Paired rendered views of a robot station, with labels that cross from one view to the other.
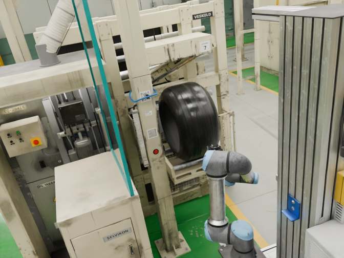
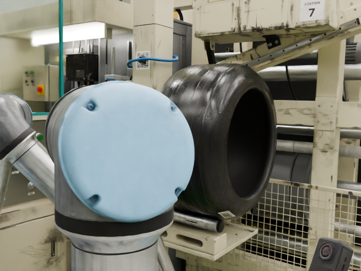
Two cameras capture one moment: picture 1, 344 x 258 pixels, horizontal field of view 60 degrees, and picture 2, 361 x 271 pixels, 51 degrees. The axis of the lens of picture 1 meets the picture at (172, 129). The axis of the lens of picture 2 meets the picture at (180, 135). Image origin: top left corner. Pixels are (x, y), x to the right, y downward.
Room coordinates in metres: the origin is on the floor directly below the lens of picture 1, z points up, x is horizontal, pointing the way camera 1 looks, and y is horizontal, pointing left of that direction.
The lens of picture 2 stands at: (1.15, -1.24, 1.35)
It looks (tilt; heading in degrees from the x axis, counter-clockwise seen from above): 5 degrees down; 53
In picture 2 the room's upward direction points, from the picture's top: 1 degrees clockwise
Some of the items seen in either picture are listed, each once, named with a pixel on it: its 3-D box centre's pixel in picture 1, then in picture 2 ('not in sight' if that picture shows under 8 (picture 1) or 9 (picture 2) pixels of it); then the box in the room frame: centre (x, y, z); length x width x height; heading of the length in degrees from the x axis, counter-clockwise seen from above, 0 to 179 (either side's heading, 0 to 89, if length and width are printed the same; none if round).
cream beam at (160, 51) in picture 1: (172, 49); (266, 19); (2.47, -0.10, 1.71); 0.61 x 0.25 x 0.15; 107
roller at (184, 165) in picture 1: (192, 162); (181, 216); (2.02, -0.12, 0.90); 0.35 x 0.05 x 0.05; 107
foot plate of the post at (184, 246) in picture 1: (172, 244); not in sight; (2.05, 0.17, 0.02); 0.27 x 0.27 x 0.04; 17
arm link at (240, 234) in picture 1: (241, 234); not in sight; (1.23, -0.29, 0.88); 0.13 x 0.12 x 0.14; 66
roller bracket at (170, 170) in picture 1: (165, 161); not in sight; (2.10, 0.10, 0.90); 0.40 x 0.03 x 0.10; 17
